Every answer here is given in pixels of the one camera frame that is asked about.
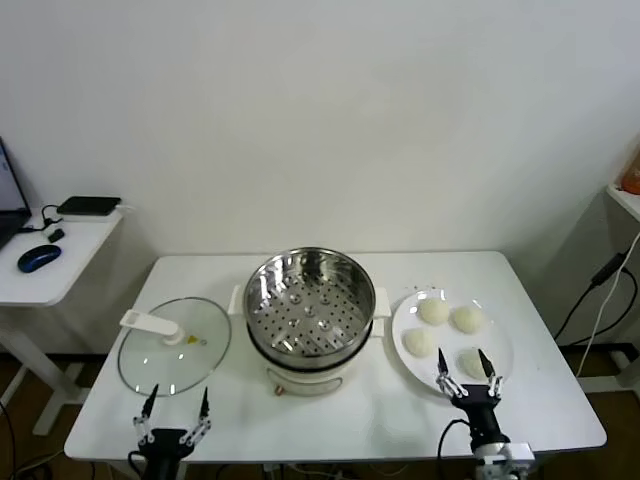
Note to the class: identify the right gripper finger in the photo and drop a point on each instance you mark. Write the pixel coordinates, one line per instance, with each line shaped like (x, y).
(490, 375)
(444, 372)

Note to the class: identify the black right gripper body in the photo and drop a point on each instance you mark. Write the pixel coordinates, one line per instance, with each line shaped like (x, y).
(480, 405)

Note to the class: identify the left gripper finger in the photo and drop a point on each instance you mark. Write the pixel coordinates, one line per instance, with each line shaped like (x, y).
(148, 415)
(203, 412)

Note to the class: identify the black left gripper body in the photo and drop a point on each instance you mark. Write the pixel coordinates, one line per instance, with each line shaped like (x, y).
(162, 441)

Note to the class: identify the white steamed baozi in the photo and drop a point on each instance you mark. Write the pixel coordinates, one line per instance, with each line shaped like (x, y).
(433, 311)
(468, 320)
(419, 343)
(470, 362)

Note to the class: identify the blue black computer mouse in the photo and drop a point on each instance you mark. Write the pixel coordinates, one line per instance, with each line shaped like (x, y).
(39, 257)

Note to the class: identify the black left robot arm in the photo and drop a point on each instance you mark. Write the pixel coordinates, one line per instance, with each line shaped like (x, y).
(162, 469)

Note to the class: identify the stainless steel steamer basket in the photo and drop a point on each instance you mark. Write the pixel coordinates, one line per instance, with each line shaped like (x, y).
(310, 300)

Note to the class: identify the white round plate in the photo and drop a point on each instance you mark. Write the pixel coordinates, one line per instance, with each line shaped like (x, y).
(450, 350)

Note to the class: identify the glass pot lid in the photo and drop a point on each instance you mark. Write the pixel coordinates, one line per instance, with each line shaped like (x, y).
(165, 360)

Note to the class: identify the white electric cooking pot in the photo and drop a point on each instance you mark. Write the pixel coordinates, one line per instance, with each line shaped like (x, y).
(305, 377)

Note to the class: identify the white side desk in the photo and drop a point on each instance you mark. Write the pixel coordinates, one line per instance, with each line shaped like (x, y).
(55, 275)

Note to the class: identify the small black usb adapter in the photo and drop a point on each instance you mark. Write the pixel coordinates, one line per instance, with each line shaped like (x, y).
(56, 234)

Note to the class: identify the flat black device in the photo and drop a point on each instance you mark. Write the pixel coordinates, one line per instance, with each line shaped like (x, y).
(89, 205)

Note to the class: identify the black laptop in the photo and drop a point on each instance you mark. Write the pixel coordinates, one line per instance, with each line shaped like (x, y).
(10, 200)

